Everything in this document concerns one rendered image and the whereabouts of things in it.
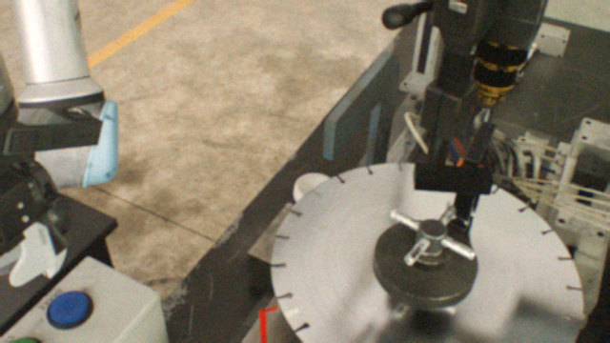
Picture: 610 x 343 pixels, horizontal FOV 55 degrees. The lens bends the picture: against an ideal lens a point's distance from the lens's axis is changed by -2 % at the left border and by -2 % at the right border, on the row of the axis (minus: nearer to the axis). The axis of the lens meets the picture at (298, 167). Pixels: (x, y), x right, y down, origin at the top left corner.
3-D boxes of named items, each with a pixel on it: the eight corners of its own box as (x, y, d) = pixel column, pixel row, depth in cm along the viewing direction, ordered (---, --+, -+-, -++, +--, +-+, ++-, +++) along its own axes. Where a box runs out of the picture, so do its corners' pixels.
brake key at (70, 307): (72, 336, 63) (69, 326, 62) (46, 321, 65) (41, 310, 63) (98, 310, 66) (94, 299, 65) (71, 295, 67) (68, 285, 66)
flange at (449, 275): (361, 232, 67) (363, 215, 66) (453, 219, 69) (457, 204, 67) (391, 312, 59) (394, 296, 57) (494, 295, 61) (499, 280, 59)
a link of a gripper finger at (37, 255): (12, 307, 57) (-19, 242, 51) (58, 266, 60) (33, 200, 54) (35, 320, 55) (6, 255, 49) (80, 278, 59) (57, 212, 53)
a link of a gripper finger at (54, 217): (30, 244, 56) (3, 176, 51) (45, 232, 57) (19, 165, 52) (66, 264, 55) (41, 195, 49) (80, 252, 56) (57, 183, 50)
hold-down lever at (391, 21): (444, 57, 49) (451, 27, 47) (376, 38, 51) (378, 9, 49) (471, 20, 54) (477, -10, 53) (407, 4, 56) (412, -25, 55)
